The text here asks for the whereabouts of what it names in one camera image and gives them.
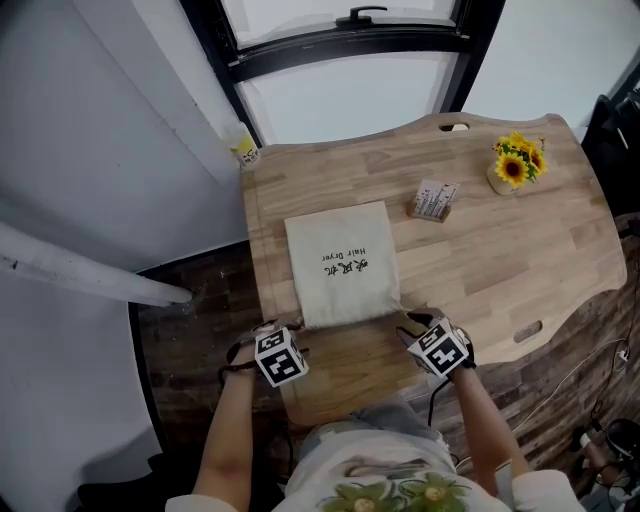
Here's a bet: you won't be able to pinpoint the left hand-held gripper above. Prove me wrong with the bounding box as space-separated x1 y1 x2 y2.
225 317 310 389

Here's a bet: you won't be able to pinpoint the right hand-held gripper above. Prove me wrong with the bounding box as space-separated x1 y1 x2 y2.
396 308 477 381

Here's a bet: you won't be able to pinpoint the beige drawstring cloth bag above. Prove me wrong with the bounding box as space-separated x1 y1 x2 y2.
283 200 405 331

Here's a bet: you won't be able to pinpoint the person's left forearm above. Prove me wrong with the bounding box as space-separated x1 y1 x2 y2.
192 344 259 501

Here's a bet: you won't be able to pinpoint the person's right forearm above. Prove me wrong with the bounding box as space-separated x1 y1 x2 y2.
448 367 531 496

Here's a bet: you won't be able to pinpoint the person's grey denim shorts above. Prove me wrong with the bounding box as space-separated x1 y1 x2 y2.
299 398 447 454

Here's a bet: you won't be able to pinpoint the wooden card holder with cards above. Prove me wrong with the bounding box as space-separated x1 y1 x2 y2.
406 179 461 224

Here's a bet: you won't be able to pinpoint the person's white floral shirt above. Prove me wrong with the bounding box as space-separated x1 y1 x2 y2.
164 424 589 512

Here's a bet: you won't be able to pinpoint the yellow and white bottle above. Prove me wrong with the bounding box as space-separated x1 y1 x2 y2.
223 121 262 170

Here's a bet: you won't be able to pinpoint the potted sunflower bouquet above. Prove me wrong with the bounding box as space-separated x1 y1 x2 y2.
486 130 550 197

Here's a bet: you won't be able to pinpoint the white standing pipe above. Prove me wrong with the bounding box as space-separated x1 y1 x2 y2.
0 221 194 308

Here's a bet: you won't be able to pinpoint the black bulky object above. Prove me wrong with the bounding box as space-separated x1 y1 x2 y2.
74 449 201 512

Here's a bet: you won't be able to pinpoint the black mesh office chair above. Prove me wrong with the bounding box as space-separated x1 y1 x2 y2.
581 84 640 217

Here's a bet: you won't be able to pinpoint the black wrist strap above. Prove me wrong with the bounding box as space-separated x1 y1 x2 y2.
218 361 261 385

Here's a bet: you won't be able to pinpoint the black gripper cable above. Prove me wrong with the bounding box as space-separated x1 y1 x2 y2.
426 375 452 428

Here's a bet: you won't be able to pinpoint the white cable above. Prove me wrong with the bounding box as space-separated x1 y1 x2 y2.
499 338 632 444

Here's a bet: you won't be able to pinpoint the black gear with cables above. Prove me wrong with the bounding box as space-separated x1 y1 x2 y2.
568 415 640 499

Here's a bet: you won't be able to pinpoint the black window frame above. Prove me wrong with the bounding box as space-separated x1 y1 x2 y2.
179 0 640 149

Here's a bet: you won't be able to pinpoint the black window handle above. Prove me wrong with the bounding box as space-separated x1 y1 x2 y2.
335 5 389 29

